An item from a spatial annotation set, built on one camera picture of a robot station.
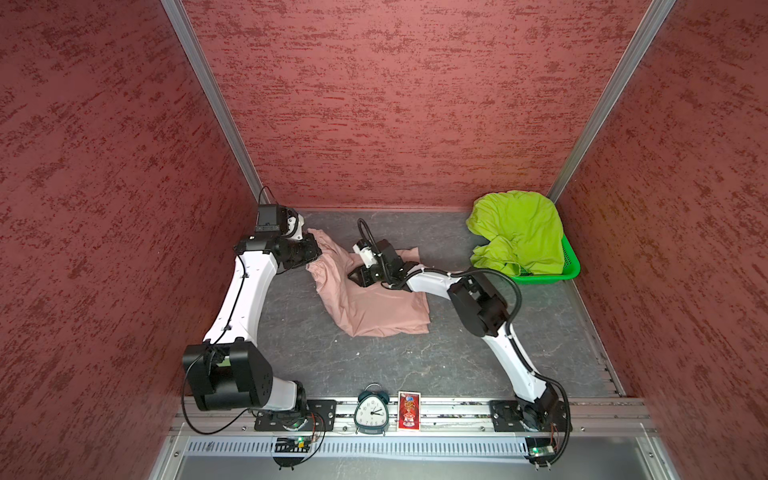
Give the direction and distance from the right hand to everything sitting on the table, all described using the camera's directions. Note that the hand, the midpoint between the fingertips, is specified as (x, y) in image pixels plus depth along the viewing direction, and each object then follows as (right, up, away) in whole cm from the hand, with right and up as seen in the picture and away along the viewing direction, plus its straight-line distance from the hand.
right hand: (352, 277), depth 99 cm
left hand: (-7, +8, -17) cm, 20 cm away
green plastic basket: (+73, +4, -2) cm, 73 cm away
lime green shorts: (+65, +16, +14) cm, 68 cm away
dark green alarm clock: (+8, -30, -28) cm, 41 cm away
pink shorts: (+6, -9, -9) cm, 14 cm away
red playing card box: (+18, -31, -25) cm, 43 cm away
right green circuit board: (+49, -38, -29) cm, 69 cm away
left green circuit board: (-9, -37, -28) cm, 47 cm away
